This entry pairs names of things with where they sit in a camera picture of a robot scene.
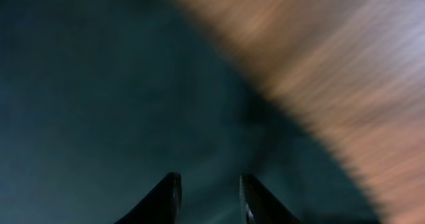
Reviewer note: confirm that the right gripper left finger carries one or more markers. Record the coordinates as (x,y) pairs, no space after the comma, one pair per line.
(160,206)

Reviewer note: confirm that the black polo shirt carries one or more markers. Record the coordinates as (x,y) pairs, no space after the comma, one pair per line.
(100,99)

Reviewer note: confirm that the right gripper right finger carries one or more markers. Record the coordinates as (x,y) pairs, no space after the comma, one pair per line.
(259,206)

